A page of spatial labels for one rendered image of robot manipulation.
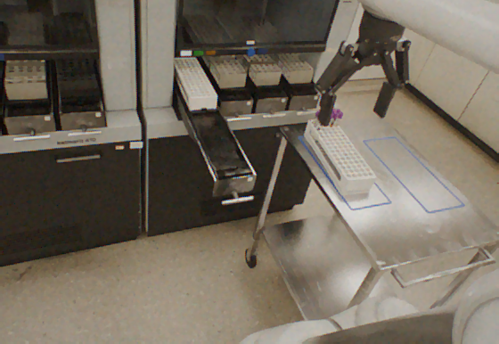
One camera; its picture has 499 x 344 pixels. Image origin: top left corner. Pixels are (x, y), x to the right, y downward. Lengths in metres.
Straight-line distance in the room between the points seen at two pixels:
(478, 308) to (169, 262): 1.76
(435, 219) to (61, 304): 1.44
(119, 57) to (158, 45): 0.13
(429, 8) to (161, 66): 1.10
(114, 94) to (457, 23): 1.21
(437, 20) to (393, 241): 0.77
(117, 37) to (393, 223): 1.02
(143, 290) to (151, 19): 1.13
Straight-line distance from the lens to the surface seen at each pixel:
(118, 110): 1.56
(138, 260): 1.98
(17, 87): 1.47
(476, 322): 0.28
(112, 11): 1.37
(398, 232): 1.21
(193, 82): 1.50
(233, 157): 1.27
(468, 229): 1.35
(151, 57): 1.45
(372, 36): 0.74
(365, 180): 1.23
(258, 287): 1.94
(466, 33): 0.50
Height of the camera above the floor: 1.62
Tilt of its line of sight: 39 degrees down
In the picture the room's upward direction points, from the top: 11 degrees clockwise
